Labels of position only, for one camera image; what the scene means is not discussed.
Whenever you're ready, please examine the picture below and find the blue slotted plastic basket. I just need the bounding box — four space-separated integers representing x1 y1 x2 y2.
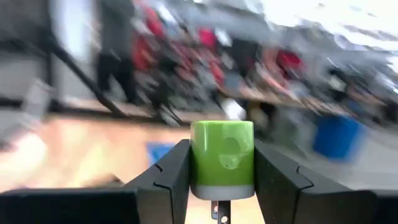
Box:
146 142 175 166

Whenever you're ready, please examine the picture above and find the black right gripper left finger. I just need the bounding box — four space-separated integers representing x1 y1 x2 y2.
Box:
0 139 191 224

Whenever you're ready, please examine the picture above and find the black diagonal frame strut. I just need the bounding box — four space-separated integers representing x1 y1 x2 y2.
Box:
46 37 128 118

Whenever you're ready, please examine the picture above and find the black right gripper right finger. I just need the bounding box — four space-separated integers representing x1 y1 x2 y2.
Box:
254 139 398 224

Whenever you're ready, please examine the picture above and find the blue room bin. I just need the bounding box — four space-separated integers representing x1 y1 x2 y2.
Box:
312 114 367 163

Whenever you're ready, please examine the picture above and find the green white charger plug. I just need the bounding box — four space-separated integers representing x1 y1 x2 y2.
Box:
190 120 256 224

